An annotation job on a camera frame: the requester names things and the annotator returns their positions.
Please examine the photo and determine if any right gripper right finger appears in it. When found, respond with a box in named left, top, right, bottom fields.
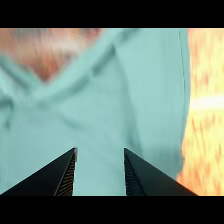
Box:
left=123, top=147, right=198, bottom=197

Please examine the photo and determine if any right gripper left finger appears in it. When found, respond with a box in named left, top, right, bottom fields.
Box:
left=0, top=147, right=78, bottom=197

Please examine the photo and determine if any pale green T-shirt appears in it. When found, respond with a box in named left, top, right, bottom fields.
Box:
left=0, top=28, right=192, bottom=197

